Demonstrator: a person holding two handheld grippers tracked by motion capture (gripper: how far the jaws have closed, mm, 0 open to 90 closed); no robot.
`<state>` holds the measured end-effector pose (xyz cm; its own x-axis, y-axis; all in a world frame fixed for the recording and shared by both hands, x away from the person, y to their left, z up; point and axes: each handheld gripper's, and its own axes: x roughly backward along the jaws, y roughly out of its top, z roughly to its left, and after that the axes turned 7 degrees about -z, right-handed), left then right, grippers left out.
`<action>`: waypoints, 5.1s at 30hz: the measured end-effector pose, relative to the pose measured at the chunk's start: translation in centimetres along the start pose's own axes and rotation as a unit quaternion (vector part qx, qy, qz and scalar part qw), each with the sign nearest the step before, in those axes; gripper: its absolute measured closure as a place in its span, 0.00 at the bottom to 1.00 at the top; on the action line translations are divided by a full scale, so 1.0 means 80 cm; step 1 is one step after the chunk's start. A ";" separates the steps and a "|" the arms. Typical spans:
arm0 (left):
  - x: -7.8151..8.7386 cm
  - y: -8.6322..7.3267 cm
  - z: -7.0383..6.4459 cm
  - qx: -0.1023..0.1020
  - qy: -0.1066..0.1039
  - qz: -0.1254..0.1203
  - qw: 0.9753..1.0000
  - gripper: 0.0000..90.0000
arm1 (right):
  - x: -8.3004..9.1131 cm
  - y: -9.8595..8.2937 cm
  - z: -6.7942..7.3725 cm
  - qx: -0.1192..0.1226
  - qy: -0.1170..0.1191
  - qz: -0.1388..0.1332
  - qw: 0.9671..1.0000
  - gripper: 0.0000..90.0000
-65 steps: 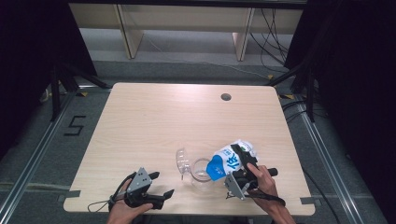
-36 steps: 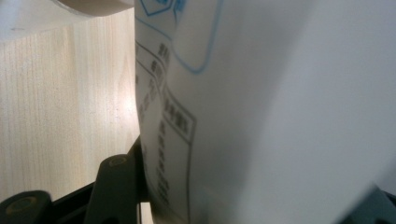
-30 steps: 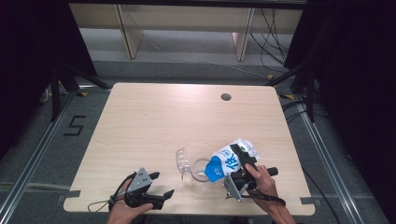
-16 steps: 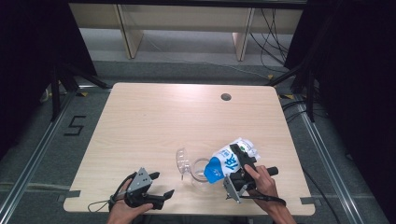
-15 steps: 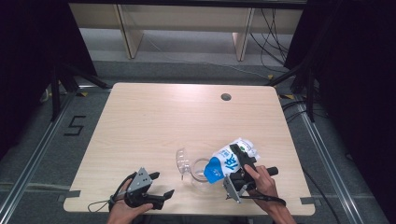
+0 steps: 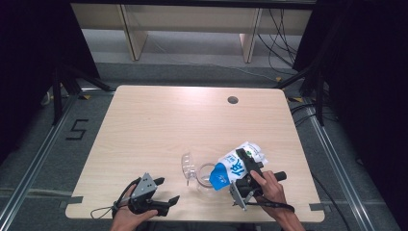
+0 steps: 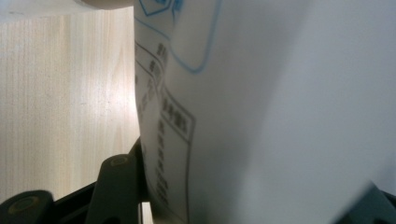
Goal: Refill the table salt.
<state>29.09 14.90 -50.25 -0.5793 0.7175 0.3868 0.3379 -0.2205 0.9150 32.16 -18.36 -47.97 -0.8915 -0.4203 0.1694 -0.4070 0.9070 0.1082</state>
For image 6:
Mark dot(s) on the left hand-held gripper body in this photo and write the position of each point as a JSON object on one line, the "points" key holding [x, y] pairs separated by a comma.
{"points": [[144, 187]]}

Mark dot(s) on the white and blue pouch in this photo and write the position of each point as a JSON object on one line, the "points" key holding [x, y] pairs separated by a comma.
{"points": [[231, 166]]}

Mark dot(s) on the black curtain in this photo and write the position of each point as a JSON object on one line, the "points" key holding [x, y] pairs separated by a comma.
{"points": [[25, 64], [369, 80]]}

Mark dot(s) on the person's left hand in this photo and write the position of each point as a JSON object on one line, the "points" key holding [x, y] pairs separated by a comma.
{"points": [[128, 220]]}

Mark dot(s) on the beige wooden desk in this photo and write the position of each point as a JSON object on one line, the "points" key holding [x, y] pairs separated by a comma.
{"points": [[192, 19]]}

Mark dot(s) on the metal floor rail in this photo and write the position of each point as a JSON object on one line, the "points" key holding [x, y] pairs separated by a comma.
{"points": [[339, 166], [33, 166]]}

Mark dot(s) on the black frame beam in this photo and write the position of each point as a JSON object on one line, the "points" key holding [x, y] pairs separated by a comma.
{"points": [[192, 2]]}

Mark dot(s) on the black metal stand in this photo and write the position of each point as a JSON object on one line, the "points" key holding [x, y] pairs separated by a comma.
{"points": [[319, 102], [57, 102]]}

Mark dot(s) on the yellow black tape piece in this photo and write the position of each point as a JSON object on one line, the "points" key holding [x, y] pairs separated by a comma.
{"points": [[85, 97], [296, 99], [278, 79]]}

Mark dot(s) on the person's right hand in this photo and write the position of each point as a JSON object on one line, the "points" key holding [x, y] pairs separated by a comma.
{"points": [[272, 192]]}

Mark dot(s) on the clear glass jar lid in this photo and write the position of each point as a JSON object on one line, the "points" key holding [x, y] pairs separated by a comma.
{"points": [[187, 165]]}

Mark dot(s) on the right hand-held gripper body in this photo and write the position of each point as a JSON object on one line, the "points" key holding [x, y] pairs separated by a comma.
{"points": [[245, 189]]}

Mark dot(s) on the grey tape piece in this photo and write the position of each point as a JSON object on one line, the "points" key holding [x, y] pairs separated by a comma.
{"points": [[317, 207], [75, 200]]}

